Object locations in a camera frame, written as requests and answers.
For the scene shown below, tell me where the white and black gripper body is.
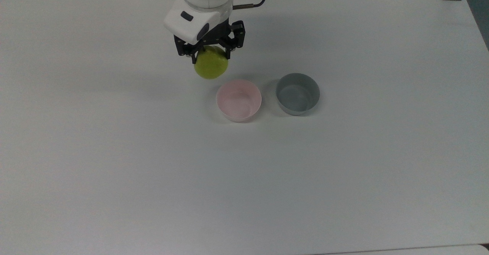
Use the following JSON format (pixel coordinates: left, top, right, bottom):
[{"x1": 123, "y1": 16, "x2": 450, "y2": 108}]
[{"x1": 164, "y1": 0, "x2": 245, "y2": 55}]

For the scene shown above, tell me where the green yellow pear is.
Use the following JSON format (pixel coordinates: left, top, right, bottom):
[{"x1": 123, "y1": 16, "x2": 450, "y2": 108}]
[{"x1": 194, "y1": 45, "x2": 229, "y2": 80}]

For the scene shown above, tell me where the pink bowl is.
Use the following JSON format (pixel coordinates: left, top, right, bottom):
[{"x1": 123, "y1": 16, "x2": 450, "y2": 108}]
[{"x1": 216, "y1": 79, "x2": 262, "y2": 123}]

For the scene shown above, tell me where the grey bowl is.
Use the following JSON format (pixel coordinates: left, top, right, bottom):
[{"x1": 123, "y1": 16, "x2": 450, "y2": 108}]
[{"x1": 276, "y1": 73, "x2": 321, "y2": 116}]

